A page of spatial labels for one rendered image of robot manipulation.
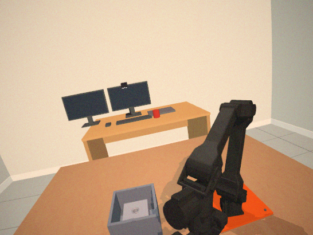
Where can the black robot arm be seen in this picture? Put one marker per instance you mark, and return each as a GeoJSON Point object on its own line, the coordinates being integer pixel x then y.
{"type": "Point", "coordinates": [205, 165]}

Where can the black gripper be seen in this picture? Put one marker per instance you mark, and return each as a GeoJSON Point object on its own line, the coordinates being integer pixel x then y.
{"type": "Point", "coordinates": [209, 223]}

